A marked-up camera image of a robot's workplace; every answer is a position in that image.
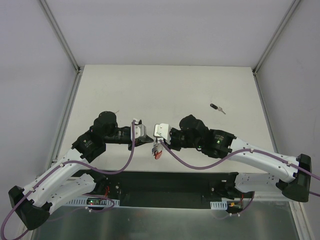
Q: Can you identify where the right aluminium table rail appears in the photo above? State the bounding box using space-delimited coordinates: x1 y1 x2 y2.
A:
253 72 279 153

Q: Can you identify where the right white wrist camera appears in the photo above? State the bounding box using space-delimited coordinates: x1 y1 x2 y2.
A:
153 123 172 144

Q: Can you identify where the aluminium table rail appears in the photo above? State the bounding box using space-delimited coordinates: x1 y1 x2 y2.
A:
45 70 82 170
253 72 279 153

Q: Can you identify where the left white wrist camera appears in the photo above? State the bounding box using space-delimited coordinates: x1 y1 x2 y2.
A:
130 118 147 141

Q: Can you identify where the right white cable duct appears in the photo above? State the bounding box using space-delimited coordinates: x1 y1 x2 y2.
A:
210 200 228 211

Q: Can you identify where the aluminium frame post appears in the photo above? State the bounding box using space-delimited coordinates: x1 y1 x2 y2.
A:
37 0 81 74
252 0 303 76

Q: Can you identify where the black head silver key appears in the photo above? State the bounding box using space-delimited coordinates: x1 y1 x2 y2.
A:
210 103 226 115

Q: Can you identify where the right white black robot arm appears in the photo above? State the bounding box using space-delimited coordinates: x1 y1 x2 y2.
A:
162 115 312 203

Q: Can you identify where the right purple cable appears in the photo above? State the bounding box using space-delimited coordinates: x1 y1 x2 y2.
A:
159 139 320 197

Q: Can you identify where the right aluminium frame post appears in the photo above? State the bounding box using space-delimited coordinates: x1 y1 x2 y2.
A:
252 0 303 76

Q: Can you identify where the left aluminium table rail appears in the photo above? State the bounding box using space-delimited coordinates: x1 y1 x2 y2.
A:
45 70 82 170

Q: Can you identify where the left aluminium frame post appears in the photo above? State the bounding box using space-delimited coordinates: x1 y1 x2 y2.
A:
37 0 81 74

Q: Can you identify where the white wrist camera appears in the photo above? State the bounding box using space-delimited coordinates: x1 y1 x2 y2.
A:
130 118 147 141
153 123 172 144

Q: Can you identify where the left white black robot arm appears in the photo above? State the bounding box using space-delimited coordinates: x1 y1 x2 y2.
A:
8 111 153 231

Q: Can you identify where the keyring with red tag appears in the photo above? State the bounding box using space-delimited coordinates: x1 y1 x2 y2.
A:
151 141 163 160

